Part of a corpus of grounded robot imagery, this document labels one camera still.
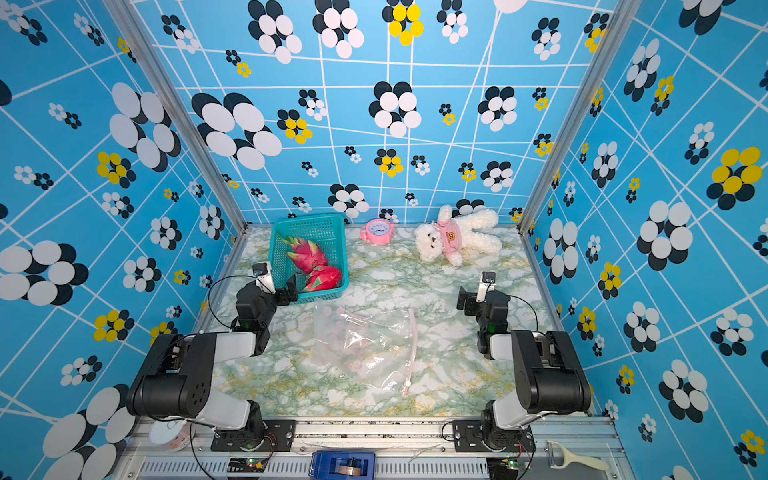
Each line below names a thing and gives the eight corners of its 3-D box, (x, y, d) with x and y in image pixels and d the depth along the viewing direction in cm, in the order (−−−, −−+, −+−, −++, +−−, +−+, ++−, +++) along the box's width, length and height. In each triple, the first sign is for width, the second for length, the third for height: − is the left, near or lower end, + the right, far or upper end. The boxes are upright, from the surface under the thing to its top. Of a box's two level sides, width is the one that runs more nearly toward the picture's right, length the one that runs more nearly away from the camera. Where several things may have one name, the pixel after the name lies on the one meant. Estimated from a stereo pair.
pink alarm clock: (360, 244, 117) (359, 239, 114) (362, 224, 124) (361, 218, 122) (393, 244, 117) (393, 239, 114) (393, 223, 124) (393, 218, 122)
